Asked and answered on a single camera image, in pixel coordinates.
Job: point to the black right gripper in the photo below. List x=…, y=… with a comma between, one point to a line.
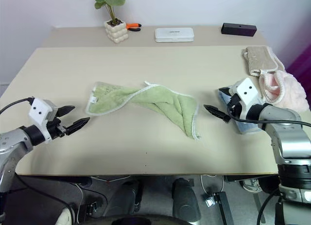
x=237, y=110

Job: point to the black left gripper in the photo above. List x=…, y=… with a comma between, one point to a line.
x=56, y=129

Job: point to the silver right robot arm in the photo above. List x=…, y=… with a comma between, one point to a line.
x=286, y=137

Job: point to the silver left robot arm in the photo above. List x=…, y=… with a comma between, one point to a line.
x=11, y=142

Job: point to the blue cloth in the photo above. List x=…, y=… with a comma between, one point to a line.
x=245, y=128

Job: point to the beige folded towel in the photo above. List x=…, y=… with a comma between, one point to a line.
x=261, y=58

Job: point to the green towel with white trim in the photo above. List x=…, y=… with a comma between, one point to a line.
x=155, y=96

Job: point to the black rectangular box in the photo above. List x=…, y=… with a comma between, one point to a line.
x=239, y=29

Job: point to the white flat rectangular case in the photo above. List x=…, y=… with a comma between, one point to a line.
x=174, y=35

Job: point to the white sneaker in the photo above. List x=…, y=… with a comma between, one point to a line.
x=251, y=185

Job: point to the purple object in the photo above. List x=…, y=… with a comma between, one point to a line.
x=301, y=59

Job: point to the dark rounded robot foot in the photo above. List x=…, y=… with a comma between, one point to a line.
x=185, y=200
x=124, y=198

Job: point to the white bubble plant pot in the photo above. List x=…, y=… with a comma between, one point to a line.
x=116, y=31

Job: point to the black metal bar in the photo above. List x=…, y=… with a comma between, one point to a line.
x=224, y=208

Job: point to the orange and black pliers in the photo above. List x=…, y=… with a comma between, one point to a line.
x=133, y=27

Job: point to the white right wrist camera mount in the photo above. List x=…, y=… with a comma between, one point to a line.
x=247, y=91

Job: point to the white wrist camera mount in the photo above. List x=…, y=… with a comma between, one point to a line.
x=247, y=91
x=39, y=109

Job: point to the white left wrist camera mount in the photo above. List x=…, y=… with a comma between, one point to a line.
x=39, y=109

